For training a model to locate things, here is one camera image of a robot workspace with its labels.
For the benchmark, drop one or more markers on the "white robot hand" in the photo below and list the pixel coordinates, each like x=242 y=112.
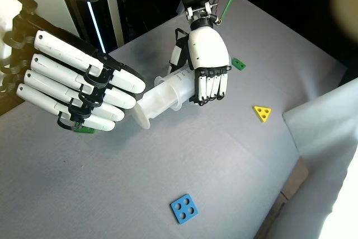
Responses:
x=207 y=48
x=64 y=76

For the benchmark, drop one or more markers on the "grey table cloth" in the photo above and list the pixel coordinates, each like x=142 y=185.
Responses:
x=140 y=166

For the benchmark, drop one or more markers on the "white sheet panel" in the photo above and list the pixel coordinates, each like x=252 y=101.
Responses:
x=321 y=138

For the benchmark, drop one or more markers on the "brown cardboard piece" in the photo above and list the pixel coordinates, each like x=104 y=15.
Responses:
x=296 y=178

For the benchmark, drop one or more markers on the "yellow triangular three-hole block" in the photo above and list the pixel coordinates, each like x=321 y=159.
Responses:
x=263 y=118

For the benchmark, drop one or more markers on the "green square holed block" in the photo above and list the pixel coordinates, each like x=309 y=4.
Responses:
x=86 y=131

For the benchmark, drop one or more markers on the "blue square four-hole block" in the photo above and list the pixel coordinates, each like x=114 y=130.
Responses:
x=184 y=208

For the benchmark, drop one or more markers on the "small green two-hole block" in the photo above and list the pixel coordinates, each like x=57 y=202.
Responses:
x=242 y=66

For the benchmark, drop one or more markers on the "large clear plastic syringe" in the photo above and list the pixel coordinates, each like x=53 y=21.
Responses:
x=165 y=96

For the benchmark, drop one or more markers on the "white post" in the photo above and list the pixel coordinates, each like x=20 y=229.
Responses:
x=112 y=12

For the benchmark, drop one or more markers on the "black post with light strip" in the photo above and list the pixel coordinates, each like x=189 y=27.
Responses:
x=84 y=26

